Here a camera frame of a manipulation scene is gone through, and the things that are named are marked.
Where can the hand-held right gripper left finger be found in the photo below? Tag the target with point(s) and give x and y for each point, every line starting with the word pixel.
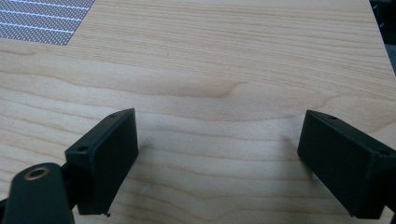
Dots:
pixel 106 161

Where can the grey checked cloth with white stripes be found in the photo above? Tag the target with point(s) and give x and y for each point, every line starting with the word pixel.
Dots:
pixel 40 20

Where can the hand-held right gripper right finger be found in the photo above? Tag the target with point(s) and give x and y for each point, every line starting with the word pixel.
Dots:
pixel 345 165

